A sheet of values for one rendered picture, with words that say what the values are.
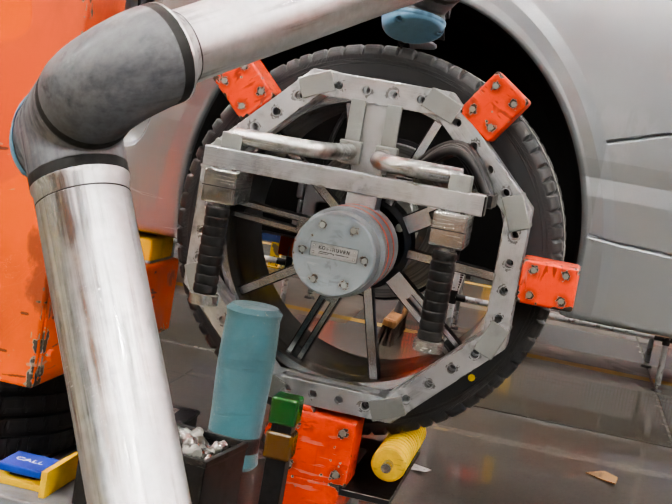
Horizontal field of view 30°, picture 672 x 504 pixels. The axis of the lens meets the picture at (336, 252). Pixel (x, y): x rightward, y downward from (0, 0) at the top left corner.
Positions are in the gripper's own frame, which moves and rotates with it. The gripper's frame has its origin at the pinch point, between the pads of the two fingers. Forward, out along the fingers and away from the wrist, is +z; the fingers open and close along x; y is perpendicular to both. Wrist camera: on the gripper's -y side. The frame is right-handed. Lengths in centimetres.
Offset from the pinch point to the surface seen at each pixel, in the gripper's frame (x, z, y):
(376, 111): -18.2, -8.2, -0.3
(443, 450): -14, 225, 7
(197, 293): -56, -14, -17
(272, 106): -20.6, -7.4, -17.1
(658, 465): 8, 263, 79
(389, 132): -21.2, -7.8, 2.6
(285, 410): -70, -15, 1
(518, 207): -27.6, -4.1, 24.8
